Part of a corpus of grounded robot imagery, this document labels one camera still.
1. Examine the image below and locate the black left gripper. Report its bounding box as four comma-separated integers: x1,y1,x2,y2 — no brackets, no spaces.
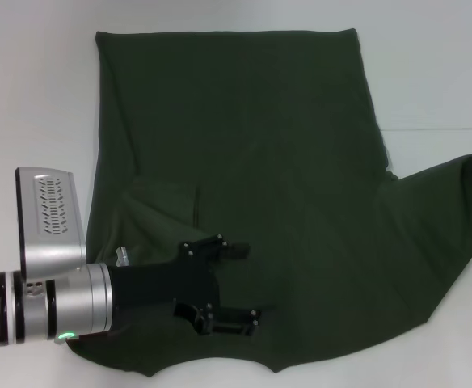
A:
107,233,264,339

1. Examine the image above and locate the dark green shirt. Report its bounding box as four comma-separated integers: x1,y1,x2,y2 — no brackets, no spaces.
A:
63,27,472,363

